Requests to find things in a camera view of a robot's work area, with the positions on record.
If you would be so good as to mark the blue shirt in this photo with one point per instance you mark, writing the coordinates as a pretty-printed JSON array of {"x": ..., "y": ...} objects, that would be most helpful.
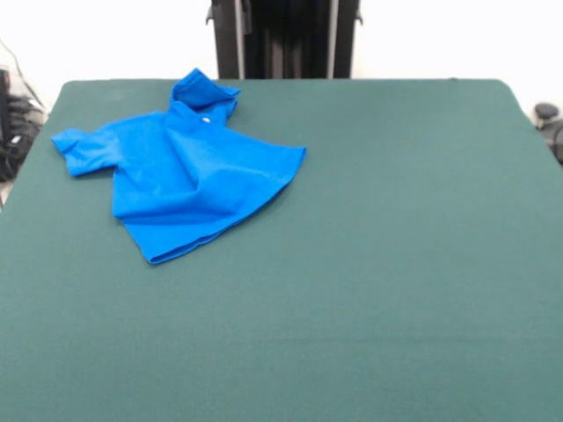
[{"x": 184, "y": 176}]

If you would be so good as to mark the dark green table cloth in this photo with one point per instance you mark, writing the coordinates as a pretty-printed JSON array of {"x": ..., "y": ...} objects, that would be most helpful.
[{"x": 352, "y": 242}]

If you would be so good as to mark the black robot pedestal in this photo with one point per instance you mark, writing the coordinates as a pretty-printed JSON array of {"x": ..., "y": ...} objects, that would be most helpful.
[{"x": 286, "y": 39}]

